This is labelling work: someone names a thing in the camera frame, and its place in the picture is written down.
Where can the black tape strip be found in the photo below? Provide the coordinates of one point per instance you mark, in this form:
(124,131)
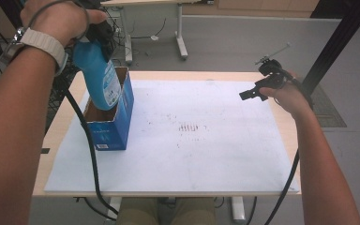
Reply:
(45,151)

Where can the black metal stand post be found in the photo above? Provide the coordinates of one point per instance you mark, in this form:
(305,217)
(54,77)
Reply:
(334,47)
(9,9)

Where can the blue cardboard box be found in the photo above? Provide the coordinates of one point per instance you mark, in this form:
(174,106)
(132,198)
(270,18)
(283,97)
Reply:
(112,131)

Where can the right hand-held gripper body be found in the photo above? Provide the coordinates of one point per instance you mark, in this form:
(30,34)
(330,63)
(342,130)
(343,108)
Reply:
(275,76)

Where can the blue detergent bottle white cap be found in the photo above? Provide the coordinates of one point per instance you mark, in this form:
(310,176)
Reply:
(98,78)

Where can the person's legs in khaki trousers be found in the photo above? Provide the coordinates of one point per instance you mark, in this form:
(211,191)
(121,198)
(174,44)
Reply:
(168,212)

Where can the wooden cabinet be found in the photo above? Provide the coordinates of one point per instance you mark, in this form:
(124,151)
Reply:
(262,7)

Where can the person's left hand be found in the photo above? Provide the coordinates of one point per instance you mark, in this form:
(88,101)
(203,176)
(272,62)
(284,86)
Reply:
(56,18)

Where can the person's right hand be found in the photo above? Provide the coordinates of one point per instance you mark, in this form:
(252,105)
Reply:
(289,95)

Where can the light wooden table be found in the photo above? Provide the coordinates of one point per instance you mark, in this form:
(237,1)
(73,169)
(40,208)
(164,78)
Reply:
(43,181)

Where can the white table leg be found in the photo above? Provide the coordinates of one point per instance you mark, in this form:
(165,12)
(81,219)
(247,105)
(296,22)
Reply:
(115,206)
(238,210)

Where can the white desk with metal legs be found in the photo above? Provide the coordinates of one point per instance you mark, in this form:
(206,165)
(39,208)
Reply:
(181,40)

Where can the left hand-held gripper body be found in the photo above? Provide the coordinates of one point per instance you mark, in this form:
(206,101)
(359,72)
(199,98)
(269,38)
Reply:
(100,31)

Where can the white table mat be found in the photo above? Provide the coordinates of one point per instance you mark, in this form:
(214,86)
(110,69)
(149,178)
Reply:
(200,156)

